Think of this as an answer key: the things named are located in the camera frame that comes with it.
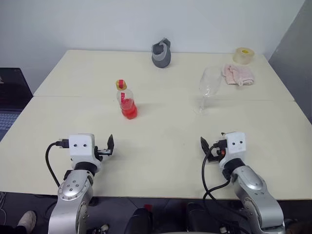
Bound pink folded cloth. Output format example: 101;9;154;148
222;63;255;86

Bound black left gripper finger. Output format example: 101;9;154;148
106;134;115;151

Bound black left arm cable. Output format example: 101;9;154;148
45;138;70;189

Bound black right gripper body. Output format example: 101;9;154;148
207;138;229;164

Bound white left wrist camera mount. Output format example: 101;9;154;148
68;133;103;173

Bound white shoe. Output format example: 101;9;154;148
18;211;37;230

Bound dark laptop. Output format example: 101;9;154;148
0;67;34;142

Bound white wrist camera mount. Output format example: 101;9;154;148
68;133;103;173
218;132;247;170

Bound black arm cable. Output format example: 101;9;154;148
201;138;247;224
45;138;70;189

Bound dark rounded shape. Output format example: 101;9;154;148
125;208;154;234
186;202;220;234

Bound yellow bottle cap red tape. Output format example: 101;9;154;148
115;79;128;91

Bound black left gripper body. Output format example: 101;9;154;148
94;145;114;162

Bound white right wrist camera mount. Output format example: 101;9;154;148
218;132;247;170

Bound clear wine glass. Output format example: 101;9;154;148
194;66;223;116

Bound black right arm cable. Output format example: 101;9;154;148
201;138;247;224

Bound clear tape roll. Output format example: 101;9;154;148
233;47;254;66

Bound red liquid plastic bottle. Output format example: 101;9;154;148
116;86;139;120

